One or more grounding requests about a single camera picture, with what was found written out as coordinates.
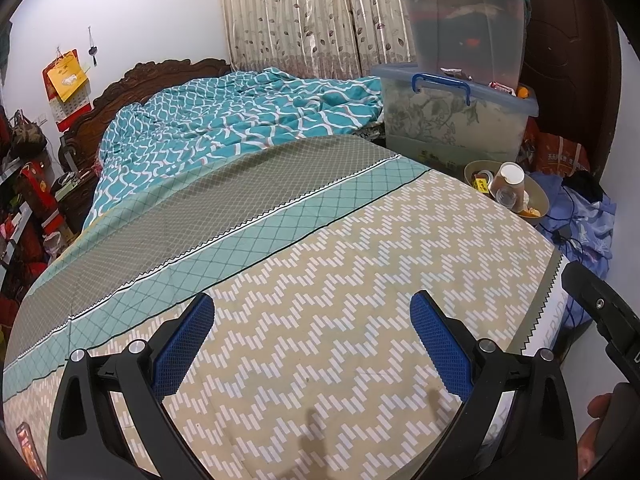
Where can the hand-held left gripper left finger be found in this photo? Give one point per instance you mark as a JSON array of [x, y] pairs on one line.
[[181, 347]]

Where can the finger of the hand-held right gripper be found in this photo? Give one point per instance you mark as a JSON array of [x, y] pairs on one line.
[[597, 302], [627, 365]]

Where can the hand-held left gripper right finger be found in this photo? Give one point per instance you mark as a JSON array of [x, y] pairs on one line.
[[442, 347]]

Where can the beige trash bin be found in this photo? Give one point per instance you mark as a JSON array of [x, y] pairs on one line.
[[535, 195]]

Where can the person's right hand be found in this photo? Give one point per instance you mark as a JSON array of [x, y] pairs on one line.
[[590, 440]]

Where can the blue cloth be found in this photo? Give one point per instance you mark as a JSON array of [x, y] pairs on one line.
[[590, 225]]

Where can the orange red shopping bag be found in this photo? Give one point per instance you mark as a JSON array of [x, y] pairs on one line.
[[560, 152]]

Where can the metal shelf rack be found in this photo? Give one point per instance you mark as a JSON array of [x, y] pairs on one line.
[[15, 240]]

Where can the red gift box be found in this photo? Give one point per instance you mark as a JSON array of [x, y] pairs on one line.
[[37, 190]]

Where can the small orange object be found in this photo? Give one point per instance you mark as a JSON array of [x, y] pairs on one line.
[[523, 92]]

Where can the teal patterned blanket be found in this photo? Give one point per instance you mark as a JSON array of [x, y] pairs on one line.
[[225, 120]]

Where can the carved wooden headboard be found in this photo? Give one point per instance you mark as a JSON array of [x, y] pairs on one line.
[[90, 120]]

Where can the brown handbag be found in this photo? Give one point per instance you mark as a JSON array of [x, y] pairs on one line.
[[25, 135]]

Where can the red yellow paper bag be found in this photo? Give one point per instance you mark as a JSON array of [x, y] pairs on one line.
[[65, 80]]

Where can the clear storage bin teal lid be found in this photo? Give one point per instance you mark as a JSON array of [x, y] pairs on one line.
[[465, 25]]

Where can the leaf print curtain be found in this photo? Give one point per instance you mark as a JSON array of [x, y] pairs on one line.
[[310, 15]]

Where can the hanging wall ornament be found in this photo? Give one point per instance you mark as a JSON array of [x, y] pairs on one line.
[[91, 50]]

